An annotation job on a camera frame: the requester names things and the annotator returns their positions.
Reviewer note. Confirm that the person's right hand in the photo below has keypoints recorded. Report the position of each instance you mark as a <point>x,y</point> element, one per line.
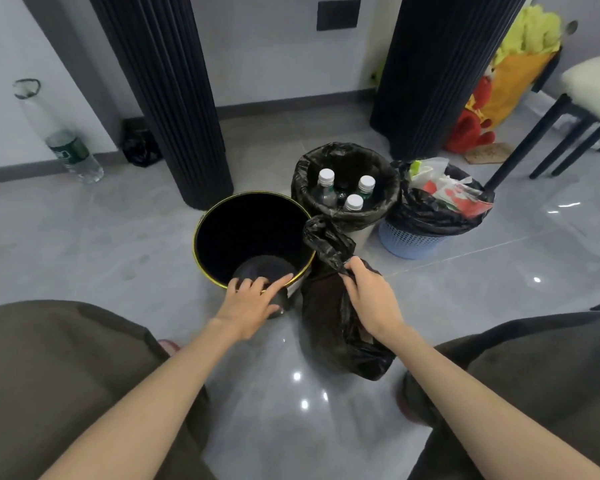
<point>375,304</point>

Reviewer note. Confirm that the person's left hand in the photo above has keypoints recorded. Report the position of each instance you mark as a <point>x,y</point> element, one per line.
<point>247,309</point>

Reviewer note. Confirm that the black garbage bag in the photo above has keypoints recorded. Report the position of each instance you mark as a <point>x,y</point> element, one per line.
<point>330,334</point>
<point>380,209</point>
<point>420,214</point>

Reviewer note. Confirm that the beige plastic bin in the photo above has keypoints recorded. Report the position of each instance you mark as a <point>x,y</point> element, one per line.
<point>362,239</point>

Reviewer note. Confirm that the blue mesh plastic bin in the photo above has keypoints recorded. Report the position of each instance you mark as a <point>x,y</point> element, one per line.
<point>405,242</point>

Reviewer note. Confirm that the black bin with gold rim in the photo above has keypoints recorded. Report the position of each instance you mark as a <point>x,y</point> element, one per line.
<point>250,229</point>

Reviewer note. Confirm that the person's left forearm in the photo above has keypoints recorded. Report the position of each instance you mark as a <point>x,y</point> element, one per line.
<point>145,409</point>

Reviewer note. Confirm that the person's left pink shoe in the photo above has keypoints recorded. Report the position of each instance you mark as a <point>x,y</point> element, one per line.
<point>169,347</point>

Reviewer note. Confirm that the person's pink shoe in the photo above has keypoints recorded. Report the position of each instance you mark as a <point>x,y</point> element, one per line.
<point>405,409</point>
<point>169,347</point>

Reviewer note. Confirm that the person's right pink shoe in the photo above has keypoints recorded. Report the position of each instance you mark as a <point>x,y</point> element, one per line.
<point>405,409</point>

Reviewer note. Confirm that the person's right leg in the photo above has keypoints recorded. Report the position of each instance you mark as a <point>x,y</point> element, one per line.
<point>555,354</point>

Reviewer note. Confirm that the person's leg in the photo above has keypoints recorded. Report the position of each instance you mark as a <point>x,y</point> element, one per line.
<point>555,354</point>
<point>55,384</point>

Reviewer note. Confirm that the person's left leg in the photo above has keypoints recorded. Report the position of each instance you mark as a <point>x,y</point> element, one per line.
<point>55,384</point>

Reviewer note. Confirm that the white capped clear bottle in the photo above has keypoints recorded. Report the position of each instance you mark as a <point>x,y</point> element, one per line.
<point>353,202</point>
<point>366,183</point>
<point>326,177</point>

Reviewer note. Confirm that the dark capped small bottle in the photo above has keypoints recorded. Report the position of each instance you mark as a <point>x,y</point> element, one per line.
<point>341,188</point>

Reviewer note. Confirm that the red white snack wrapper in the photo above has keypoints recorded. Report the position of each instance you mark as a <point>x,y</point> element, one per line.
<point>465,202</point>

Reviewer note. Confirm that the white green plastic packaging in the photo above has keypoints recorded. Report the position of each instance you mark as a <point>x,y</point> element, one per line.
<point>430,169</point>

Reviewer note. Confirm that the red plush toy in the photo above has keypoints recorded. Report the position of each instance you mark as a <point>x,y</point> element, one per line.
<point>462,134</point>

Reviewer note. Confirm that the small crumpled black bag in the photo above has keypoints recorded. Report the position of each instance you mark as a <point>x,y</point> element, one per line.
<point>141,149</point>

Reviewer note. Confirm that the large clear water bottle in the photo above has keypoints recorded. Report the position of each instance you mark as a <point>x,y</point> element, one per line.
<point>72,154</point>

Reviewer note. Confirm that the yellow plush toy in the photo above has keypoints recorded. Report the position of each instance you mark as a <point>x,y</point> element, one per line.
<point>515,79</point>

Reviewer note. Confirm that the cream cushioned chair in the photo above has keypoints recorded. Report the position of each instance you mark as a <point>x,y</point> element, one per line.
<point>595,84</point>

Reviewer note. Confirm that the black wall outlet panel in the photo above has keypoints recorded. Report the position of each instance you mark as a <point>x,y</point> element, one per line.
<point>338,15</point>

